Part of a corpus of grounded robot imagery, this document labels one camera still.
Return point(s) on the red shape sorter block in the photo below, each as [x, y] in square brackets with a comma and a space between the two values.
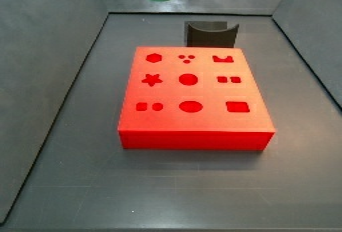
[192, 100]

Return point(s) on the dark grey curved holder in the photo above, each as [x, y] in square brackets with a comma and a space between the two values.
[210, 34]

